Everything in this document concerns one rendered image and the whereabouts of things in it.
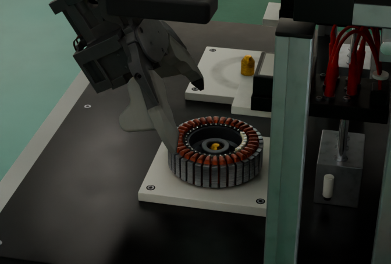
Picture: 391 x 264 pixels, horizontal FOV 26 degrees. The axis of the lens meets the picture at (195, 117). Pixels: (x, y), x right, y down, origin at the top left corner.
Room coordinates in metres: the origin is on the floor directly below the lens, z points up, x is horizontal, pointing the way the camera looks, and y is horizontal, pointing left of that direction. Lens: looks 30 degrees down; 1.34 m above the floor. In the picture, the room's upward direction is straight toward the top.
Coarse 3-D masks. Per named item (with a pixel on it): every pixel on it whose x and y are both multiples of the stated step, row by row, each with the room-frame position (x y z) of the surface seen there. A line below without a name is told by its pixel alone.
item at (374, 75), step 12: (336, 24) 0.84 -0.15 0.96; (348, 36) 0.79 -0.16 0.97; (360, 36) 0.80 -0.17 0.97; (336, 48) 0.79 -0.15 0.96; (360, 48) 0.82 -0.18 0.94; (372, 48) 0.79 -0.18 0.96; (336, 60) 0.79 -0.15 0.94; (360, 60) 0.82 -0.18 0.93; (336, 72) 0.79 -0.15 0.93; (360, 72) 0.82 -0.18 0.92; (372, 72) 0.79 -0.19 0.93; (384, 72) 0.79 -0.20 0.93; (324, 84) 0.82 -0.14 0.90; (348, 84) 0.80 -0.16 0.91; (360, 84) 0.82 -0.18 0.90; (372, 84) 0.79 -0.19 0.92; (384, 84) 0.79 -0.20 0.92; (324, 96) 0.79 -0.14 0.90; (372, 96) 0.78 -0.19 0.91; (384, 96) 0.77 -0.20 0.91
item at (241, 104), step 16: (272, 64) 0.83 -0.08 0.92; (256, 80) 0.80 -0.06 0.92; (272, 80) 0.80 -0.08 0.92; (320, 80) 0.83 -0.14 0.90; (368, 80) 0.83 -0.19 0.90; (384, 80) 0.83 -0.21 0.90; (240, 96) 0.83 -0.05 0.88; (256, 96) 0.80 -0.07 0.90; (320, 96) 0.79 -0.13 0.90; (336, 96) 0.80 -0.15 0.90; (368, 96) 0.80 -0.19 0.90; (240, 112) 0.80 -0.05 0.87; (256, 112) 0.80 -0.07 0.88; (320, 112) 0.78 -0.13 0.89; (336, 112) 0.78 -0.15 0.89; (352, 112) 0.77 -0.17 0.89; (368, 112) 0.77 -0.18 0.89; (384, 112) 0.77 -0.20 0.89
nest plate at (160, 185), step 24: (264, 144) 0.88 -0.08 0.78; (168, 168) 0.83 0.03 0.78; (264, 168) 0.83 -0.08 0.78; (144, 192) 0.78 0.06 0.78; (168, 192) 0.78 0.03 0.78; (192, 192) 0.78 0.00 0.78; (216, 192) 0.78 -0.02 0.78; (240, 192) 0.78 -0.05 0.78; (264, 192) 0.78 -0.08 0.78; (264, 216) 0.75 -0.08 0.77
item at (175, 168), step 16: (192, 128) 0.87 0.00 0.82; (208, 128) 0.87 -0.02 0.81; (224, 128) 0.87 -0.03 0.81; (240, 128) 0.86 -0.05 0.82; (192, 144) 0.86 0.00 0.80; (208, 144) 0.85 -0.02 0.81; (224, 144) 0.84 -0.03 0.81; (240, 144) 0.83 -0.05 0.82; (256, 144) 0.83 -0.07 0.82; (176, 160) 0.81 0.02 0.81; (192, 160) 0.80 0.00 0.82; (208, 160) 0.79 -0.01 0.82; (224, 160) 0.79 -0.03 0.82; (240, 160) 0.80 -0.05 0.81; (256, 160) 0.81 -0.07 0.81; (192, 176) 0.79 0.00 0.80; (208, 176) 0.79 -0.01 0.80; (224, 176) 0.79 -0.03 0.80; (240, 176) 0.79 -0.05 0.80
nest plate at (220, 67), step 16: (208, 48) 1.16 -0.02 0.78; (224, 48) 1.16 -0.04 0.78; (208, 64) 1.10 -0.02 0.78; (224, 64) 1.10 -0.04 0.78; (240, 64) 1.10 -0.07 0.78; (256, 64) 1.10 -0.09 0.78; (208, 80) 1.05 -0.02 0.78; (224, 80) 1.05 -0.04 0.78; (240, 80) 1.05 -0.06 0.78; (192, 96) 1.02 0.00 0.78; (208, 96) 1.01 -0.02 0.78; (224, 96) 1.01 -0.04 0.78
